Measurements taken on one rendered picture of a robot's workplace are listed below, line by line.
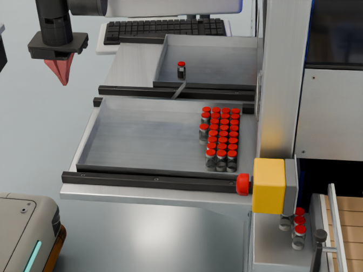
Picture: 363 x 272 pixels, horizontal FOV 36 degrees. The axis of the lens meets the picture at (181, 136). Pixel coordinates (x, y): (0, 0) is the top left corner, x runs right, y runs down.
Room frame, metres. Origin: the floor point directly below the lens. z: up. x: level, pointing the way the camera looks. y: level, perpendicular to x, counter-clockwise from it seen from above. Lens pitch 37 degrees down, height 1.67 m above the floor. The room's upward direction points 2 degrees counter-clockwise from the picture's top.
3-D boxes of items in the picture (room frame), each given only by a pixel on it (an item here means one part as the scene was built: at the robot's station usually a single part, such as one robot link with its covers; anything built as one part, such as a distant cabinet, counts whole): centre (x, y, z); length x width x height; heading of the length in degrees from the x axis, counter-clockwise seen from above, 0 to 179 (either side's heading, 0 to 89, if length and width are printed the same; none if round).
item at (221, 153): (0.99, -0.09, 0.90); 0.18 x 0.02 x 0.05; 172
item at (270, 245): (0.71, -0.20, 0.87); 0.14 x 0.13 x 0.02; 83
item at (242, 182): (0.74, -0.11, 0.99); 0.04 x 0.04 x 0.04; 83
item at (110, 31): (1.70, 0.04, 0.82); 0.40 x 0.14 x 0.02; 90
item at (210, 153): (1.00, -0.07, 0.90); 0.18 x 0.02 x 0.05; 172
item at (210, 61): (1.34, -0.12, 0.90); 0.34 x 0.26 x 0.04; 83
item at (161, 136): (1.01, 0.04, 0.90); 0.34 x 0.26 x 0.04; 82
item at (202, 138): (1.01, -0.05, 0.90); 0.02 x 0.02 x 0.05
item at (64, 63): (0.97, 0.24, 1.12); 0.07 x 0.07 x 0.09; 82
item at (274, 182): (0.73, -0.16, 0.99); 0.08 x 0.07 x 0.07; 83
